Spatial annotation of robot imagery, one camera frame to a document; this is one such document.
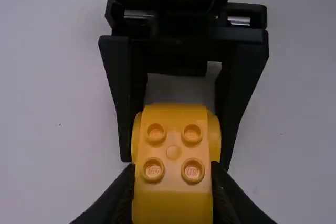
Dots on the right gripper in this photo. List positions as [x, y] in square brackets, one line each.
[183, 32]

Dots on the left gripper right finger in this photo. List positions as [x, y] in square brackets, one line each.
[228, 203]

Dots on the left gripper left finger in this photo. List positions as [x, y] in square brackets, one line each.
[113, 203]

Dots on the yellow toy car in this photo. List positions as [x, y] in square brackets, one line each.
[173, 187]

